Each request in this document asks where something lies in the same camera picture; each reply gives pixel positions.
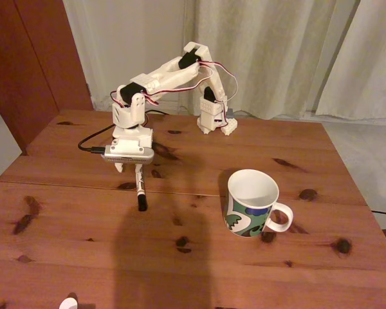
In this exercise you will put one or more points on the silver camera box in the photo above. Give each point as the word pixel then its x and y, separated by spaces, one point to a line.
pixel 128 155

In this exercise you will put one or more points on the brown wooden cabinet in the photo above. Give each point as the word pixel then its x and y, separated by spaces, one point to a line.
pixel 25 64

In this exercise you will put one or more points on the small white round object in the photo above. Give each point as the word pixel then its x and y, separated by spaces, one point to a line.
pixel 67 304

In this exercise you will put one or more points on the black white marker pen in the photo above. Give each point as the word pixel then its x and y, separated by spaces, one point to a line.
pixel 141 190

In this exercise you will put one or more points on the white fabric curtain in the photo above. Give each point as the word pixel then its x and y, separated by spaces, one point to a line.
pixel 370 64
pixel 276 48

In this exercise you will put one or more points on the white mug green blue pattern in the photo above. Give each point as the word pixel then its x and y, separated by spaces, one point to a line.
pixel 244 212

